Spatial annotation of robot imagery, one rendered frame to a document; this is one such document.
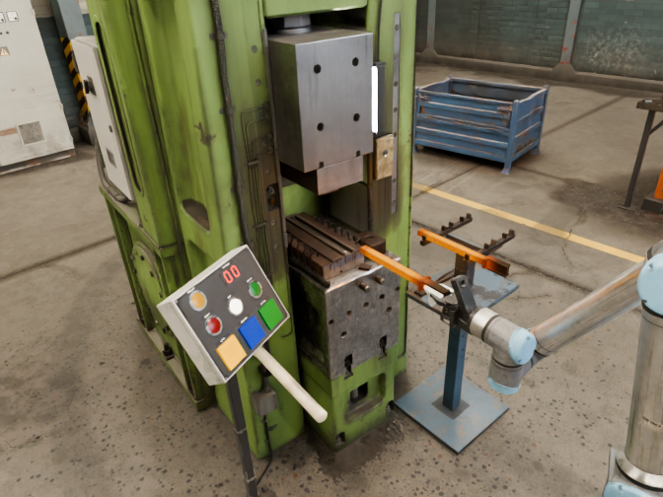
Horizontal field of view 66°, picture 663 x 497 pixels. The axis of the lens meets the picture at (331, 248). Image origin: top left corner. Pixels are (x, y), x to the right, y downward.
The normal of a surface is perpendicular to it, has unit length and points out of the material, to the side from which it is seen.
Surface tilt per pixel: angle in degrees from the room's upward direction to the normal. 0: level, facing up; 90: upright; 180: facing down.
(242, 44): 90
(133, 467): 0
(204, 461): 0
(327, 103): 90
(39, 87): 90
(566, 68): 90
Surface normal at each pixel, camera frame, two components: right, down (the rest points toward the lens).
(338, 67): 0.59, 0.38
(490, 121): -0.66, 0.39
